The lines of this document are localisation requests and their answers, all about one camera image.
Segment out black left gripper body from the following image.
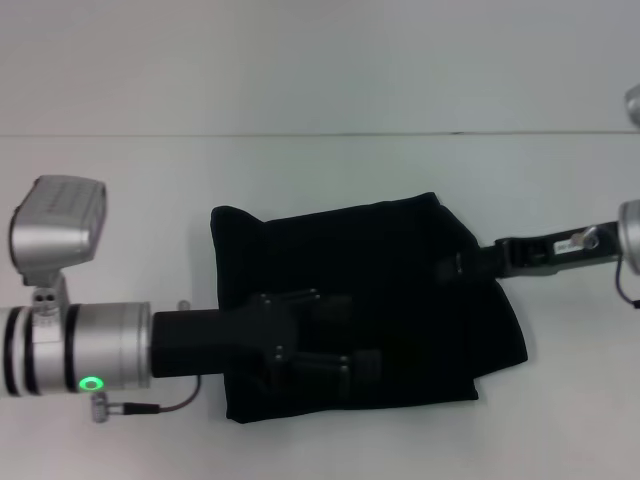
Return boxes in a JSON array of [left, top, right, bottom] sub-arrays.
[[149, 293, 301, 396]]

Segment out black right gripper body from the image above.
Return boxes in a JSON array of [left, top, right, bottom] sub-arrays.
[[494, 221, 625, 279]]

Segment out black t-shirt with FREE print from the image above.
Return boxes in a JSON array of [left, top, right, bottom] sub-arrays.
[[209, 191, 530, 425]]

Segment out right arm gripper cable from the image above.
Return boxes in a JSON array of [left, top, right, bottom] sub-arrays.
[[573, 226, 640, 309]]

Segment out arm gripper cable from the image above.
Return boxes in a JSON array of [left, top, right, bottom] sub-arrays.
[[89, 374, 204, 424], [573, 226, 640, 309]]

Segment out left arm gripper cable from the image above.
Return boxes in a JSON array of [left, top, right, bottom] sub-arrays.
[[89, 374, 204, 424]]

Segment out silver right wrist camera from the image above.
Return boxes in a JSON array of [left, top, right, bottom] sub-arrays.
[[622, 84, 640, 127]]

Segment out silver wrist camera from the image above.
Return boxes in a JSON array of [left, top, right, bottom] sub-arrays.
[[622, 84, 640, 127], [8, 174, 108, 317]]

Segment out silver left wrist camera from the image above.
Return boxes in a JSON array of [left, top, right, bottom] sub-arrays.
[[8, 174, 108, 317]]

